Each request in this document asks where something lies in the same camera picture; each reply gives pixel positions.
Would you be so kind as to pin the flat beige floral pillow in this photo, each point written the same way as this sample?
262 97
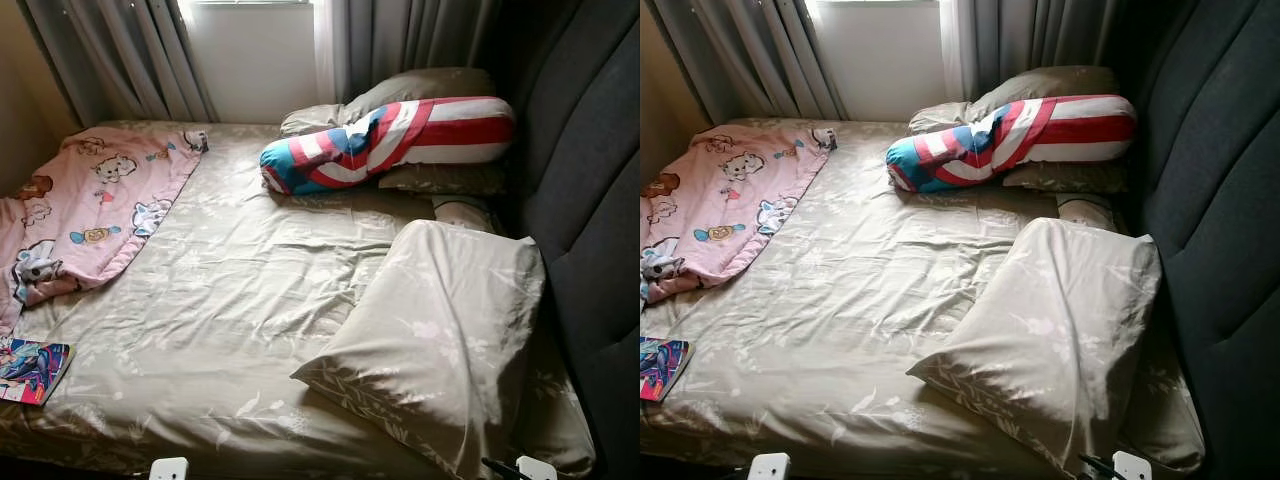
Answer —
450 180
1070 178

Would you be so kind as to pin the small beige pillow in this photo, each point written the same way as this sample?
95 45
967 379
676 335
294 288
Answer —
1088 212
465 213

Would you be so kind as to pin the beige floral bed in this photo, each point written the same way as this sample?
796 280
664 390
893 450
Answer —
860 300
230 300

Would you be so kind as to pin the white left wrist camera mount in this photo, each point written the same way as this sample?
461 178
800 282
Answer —
168 470
768 468

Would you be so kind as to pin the bright window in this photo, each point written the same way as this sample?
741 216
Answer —
880 60
250 60

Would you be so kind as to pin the red white blue bolster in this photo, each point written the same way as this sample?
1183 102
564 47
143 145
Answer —
1060 130
440 130

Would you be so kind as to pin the pink cartoon print blanket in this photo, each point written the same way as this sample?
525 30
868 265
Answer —
730 195
100 200

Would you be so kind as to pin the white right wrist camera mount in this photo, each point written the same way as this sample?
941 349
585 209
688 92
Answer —
535 470
1132 468

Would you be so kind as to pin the plain beige pillow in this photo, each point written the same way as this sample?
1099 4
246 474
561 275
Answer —
1050 82
420 85

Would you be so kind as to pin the large beige floral pillow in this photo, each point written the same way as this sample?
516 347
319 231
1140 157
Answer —
1050 330
430 330

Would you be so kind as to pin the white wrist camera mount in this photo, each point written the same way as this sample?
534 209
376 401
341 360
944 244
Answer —
168 470
768 468
535 470
1132 468

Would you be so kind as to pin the colourful manga book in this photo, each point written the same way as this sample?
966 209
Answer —
30 370
662 368

